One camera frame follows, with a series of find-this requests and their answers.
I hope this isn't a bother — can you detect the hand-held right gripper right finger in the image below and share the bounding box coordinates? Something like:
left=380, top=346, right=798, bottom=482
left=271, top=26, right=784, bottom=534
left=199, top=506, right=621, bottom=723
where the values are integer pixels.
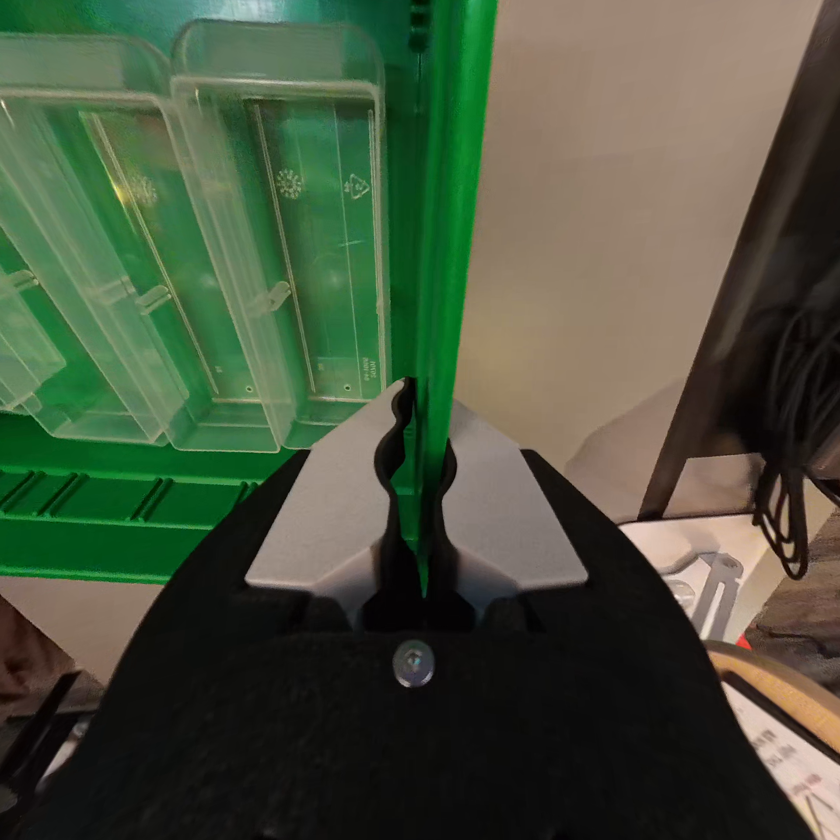
left=428, top=399, right=589, bottom=613

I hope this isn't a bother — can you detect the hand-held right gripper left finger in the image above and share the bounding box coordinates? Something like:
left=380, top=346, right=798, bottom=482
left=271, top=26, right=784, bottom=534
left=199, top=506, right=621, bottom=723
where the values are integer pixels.
left=244, top=378, right=422, bottom=615

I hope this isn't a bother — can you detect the clear plastic drawer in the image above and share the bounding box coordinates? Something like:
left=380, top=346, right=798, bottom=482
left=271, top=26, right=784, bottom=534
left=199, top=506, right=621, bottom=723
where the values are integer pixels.
left=169, top=18, right=392, bottom=455
left=0, top=226, right=70, bottom=416
left=0, top=34, right=290, bottom=455

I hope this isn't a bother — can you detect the green drawer cabinet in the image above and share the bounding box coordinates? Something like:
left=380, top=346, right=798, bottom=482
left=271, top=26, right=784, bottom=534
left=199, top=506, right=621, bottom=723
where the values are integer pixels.
left=0, top=0, right=500, bottom=599

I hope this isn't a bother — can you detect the round wooden framed dial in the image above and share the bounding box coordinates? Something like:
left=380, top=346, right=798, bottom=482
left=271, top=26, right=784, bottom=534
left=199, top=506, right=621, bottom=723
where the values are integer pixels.
left=704, top=638, right=840, bottom=840

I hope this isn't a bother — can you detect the printed instruction sheet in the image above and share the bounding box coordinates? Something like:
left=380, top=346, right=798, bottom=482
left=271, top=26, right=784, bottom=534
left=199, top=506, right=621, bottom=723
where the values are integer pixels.
left=721, top=679, right=840, bottom=840

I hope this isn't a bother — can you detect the white plastic mount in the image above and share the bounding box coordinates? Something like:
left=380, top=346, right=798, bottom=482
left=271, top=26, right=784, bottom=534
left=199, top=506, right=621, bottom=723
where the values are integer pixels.
left=616, top=513, right=774, bottom=643

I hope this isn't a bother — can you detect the grey metal bracket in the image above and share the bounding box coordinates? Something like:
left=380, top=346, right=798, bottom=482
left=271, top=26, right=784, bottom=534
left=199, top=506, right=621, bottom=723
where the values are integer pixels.
left=661, top=550, right=744, bottom=642

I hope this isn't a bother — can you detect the black cable bundle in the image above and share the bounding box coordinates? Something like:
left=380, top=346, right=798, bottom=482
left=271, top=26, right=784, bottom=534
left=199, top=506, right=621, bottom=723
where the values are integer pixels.
left=750, top=307, right=840, bottom=583

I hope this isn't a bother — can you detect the black metal frame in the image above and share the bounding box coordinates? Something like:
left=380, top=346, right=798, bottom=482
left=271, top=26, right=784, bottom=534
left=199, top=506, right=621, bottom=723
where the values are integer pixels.
left=0, top=668, right=99, bottom=811

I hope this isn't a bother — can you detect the dark upright post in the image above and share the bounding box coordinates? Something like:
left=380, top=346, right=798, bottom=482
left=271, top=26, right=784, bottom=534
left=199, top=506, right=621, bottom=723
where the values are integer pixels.
left=638, top=0, right=840, bottom=522

